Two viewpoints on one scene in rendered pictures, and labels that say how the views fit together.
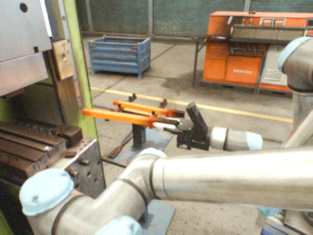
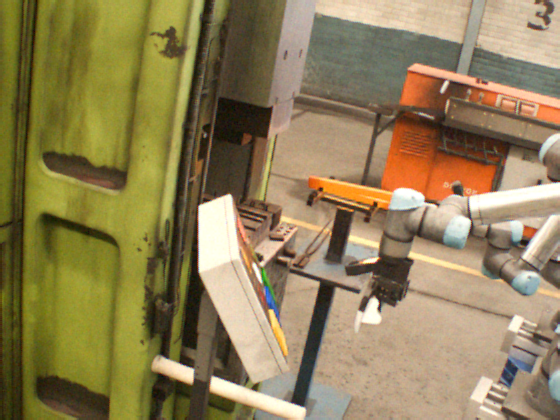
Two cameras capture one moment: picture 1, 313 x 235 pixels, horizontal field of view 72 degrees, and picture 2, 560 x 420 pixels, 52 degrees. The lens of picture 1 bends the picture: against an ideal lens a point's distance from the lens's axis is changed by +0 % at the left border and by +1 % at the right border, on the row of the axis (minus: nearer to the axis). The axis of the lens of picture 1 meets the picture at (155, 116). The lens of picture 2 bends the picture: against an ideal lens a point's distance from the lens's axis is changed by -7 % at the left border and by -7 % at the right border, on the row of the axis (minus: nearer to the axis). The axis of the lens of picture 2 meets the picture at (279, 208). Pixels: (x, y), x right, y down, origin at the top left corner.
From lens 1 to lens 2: 123 cm
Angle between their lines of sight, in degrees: 12
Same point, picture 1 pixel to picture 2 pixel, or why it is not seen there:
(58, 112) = (241, 182)
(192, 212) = (380, 404)
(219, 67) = (417, 173)
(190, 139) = not seen: hidden behind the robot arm
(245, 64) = (467, 174)
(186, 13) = (337, 49)
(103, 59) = not seen: hidden behind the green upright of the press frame
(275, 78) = not seen: hidden behind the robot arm
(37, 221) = (408, 214)
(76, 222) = (439, 213)
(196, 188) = (502, 205)
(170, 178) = (484, 202)
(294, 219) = (544, 330)
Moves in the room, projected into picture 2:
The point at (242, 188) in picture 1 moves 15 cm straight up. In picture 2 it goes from (529, 201) to (548, 140)
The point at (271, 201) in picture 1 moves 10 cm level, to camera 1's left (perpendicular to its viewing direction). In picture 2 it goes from (543, 206) to (505, 200)
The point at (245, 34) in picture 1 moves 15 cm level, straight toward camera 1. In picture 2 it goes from (470, 118) to (470, 120)
